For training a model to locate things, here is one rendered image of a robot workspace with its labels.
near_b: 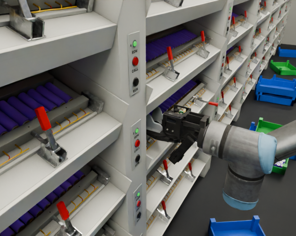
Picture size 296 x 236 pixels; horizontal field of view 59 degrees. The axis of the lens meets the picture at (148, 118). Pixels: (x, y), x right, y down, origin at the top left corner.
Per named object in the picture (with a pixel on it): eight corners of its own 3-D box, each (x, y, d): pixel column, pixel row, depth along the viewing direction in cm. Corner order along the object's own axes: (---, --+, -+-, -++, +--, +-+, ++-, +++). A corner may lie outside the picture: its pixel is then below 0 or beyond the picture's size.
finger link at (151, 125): (135, 108, 76) (165, 114, 73) (135, 126, 79) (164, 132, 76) (130, 113, 74) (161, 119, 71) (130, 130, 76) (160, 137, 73)
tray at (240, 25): (249, 32, 163) (262, 10, 155) (222, 54, 117) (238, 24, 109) (221, 17, 168) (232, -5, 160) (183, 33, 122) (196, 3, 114)
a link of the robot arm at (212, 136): (225, 146, 73) (215, 165, 66) (209, 141, 75) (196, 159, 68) (231, 118, 69) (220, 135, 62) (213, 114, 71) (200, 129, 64)
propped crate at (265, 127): (284, 175, 141) (287, 167, 135) (245, 163, 150) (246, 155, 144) (293, 134, 157) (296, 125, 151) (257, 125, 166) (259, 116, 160)
